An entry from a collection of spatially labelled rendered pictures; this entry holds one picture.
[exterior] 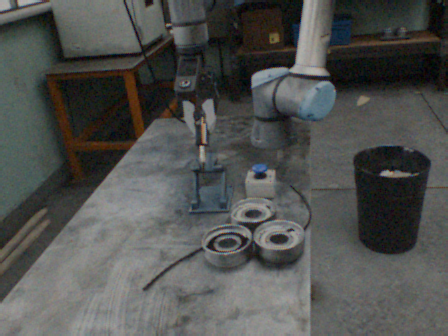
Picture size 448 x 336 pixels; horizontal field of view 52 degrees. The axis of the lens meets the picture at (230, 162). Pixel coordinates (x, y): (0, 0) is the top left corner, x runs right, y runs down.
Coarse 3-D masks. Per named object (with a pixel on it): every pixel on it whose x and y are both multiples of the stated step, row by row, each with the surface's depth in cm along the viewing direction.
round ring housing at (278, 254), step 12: (264, 228) 100; (276, 228) 100; (300, 228) 97; (276, 240) 98; (288, 240) 96; (300, 240) 93; (264, 252) 92; (276, 252) 91; (288, 252) 91; (300, 252) 93
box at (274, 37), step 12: (252, 12) 413; (264, 12) 413; (276, 12) 412; (240, 24) 422; (252, 24) 420; (264, 24) 419; (276, 24) 419; (252, 36) 425; (264, 36) 424; (276, 36) 424; (252, 48) 430; (264, 48) 429; (276, 48) 428
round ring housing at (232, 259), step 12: (216, 228) 100; (228, 228) 101; (240, 228) 100; (204, 240) 97; (216, 240) 98; (228, 240) 99; (240, 240) 97; (204, 252) 95; (216, 252) 92; (240, 252) 92; (216, 264) 94; (228, 264) 93; (240, 264) 94
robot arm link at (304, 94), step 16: (304, 0) 126; (320, 0) 123; (304, 16) 126; (320, 16) 124; (304, 32) 126; (320, 32) 125; (304, 48) 127; (320, 48) 126; (304, 64) 128; (320, 64) 127; (288, 80) 131; (304, 80) 127; (320, 80) 127; (288, 96) 131; (304, 96) 127; (320, 96) 127; (288, 112) 134; (304, 112) 128; (320, 112) 130
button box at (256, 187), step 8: (248, 176) 119; (256, 176) 118; (264, 176) 117; (272, 176) 118; (248, 184) 116; (256, 184) 116; (264, 184) 115; (272, 184) 115; (248, 192) 117; (256, 192) 117; (264, 192) 116; (272, 192) 116
